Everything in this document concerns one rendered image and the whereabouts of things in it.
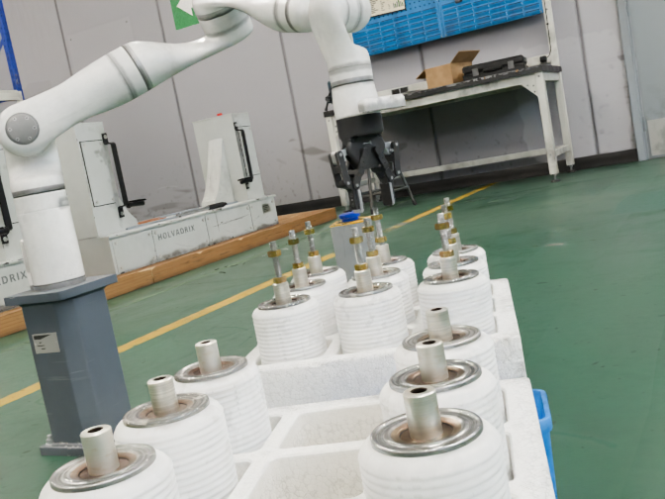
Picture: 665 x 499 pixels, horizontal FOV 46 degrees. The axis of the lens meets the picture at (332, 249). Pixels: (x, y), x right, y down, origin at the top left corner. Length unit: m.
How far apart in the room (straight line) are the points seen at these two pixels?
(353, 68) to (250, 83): 5.76
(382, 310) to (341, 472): 0.35
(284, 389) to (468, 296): 0.27
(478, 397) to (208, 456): 0.23
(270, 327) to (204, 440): 0.42
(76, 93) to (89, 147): 2.36
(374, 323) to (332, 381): 0.10
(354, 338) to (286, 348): 0.09
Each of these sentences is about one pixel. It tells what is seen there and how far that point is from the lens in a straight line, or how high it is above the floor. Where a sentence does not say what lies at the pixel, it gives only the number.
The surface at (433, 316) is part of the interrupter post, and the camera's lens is 0.74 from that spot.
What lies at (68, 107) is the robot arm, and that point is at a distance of 1.46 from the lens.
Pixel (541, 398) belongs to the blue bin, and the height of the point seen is 0.12.
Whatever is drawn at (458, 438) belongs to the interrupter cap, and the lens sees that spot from 0.51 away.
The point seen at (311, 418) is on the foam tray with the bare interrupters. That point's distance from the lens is 0.86.
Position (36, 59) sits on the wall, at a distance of 8.64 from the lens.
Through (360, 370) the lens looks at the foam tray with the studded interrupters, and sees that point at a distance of 1.03.
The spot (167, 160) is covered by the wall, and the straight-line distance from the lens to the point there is 7.59.
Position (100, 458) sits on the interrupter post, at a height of 0.26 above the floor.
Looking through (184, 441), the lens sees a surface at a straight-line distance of 0.67.
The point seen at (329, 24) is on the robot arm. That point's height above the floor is 0.64.
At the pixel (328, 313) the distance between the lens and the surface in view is 1.19.
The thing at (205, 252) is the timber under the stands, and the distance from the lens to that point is 4.14.
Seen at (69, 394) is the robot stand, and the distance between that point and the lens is 1.49.
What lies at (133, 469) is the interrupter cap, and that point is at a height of 0.25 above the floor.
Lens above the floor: 0.44
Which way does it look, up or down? 7 degrees down
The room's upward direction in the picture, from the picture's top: 11 degrees counter-clockwise
